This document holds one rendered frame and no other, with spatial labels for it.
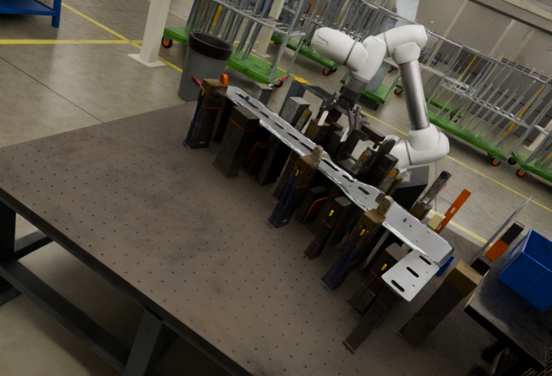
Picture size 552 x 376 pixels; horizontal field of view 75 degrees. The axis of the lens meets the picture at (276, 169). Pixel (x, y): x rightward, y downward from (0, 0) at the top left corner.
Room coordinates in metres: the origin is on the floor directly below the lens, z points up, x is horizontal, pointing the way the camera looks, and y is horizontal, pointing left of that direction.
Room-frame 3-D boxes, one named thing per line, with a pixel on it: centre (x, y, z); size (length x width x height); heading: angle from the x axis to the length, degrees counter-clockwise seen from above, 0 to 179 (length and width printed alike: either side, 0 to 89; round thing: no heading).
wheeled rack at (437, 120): (7.98, -3.30, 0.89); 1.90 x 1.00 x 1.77; 74
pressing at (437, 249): (1.52, -0.13, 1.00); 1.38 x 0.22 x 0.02; 57
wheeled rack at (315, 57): (9.20, 0.62, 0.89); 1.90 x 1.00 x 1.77; 80
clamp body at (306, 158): (1.33, -0.10, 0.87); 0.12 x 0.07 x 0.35; 147
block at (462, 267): (1.01, -0.71, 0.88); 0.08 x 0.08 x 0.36; 57
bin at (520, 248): (1.19, -1.01, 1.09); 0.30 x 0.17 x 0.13; 148
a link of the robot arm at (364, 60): (1.52, -0.14, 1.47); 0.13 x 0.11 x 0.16; 85
